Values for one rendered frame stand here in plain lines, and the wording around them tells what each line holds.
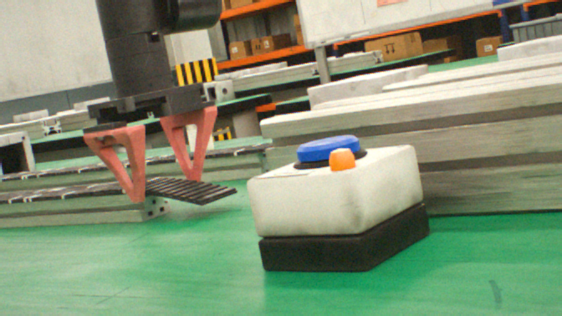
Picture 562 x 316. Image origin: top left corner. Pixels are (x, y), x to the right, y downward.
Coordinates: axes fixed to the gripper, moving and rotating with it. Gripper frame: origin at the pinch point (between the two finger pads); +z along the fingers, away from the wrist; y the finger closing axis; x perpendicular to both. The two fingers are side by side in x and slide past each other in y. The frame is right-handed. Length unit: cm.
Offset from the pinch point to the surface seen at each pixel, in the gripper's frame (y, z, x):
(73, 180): 16.9, 1.3, 37.7
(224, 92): 230, 0, 201
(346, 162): -16.5, -3.2, -33.4
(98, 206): -2.1, 1.3, 8.5
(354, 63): 369, 1, 218
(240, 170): 17.1, 2.1, 5.6
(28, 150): 36, -2, 76
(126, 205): -1.5, 1.6, 4.8
